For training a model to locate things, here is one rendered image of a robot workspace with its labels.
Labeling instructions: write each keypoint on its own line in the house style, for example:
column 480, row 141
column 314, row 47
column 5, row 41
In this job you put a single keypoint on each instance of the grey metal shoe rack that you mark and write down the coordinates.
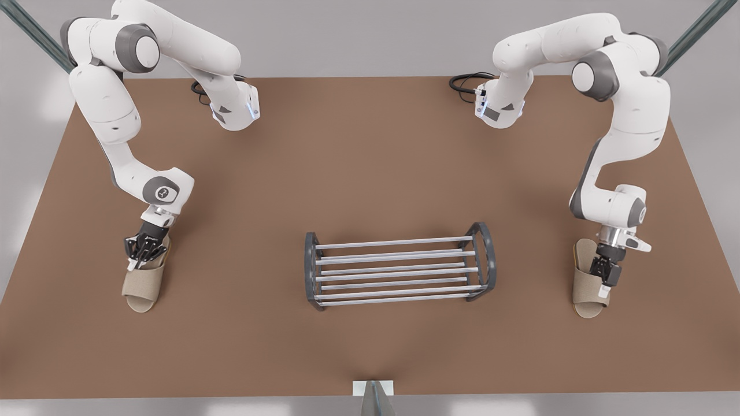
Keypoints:
column 399, row 267

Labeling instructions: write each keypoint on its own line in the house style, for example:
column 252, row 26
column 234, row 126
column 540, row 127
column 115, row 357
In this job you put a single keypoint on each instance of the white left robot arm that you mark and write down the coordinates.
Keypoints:
column 636, row 104

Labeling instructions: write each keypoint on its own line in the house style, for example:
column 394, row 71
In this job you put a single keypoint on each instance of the silver frame post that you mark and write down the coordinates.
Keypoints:
column 34, row 34
column 376, row 401
column 694, row 34

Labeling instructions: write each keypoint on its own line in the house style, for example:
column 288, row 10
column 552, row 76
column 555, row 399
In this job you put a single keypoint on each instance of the beige slipper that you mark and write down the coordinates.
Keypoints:
column 143, row 283
column 585, row 283

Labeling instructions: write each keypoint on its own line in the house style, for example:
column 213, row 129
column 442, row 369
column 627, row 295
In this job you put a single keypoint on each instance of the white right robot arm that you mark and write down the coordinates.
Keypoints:
column 110, row 110

